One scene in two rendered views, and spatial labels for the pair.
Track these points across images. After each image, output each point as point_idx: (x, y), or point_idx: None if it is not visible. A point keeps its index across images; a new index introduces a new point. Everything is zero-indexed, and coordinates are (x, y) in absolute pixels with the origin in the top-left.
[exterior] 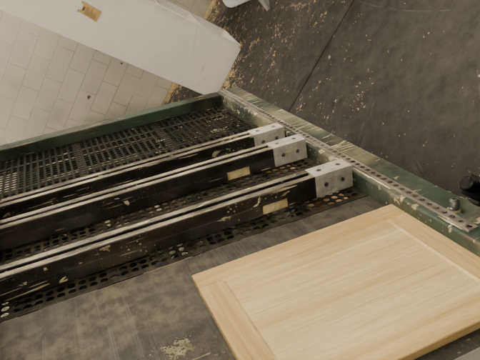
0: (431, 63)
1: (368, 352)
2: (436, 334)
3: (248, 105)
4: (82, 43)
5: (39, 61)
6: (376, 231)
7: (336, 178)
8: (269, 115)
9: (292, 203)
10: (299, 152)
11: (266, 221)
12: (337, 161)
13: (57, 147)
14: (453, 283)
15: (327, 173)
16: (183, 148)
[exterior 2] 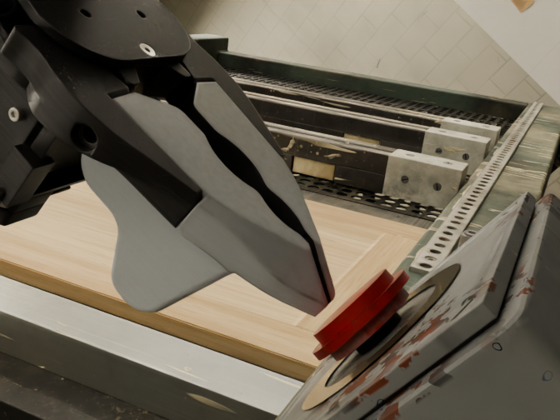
0: None
1: (36, 251)
2: (116, 291)
3: (526, 117)
4: (490, 35)
5: (457, 57)
6: (342, 231)
7: (425, 177)
8: (522, 128)
9: (339, 178)
10: (468, 161)
11: None
12: (455, 162)
13: (286, 78)
14: (270, 296)
15: (412, 160)
16: (345, 98)
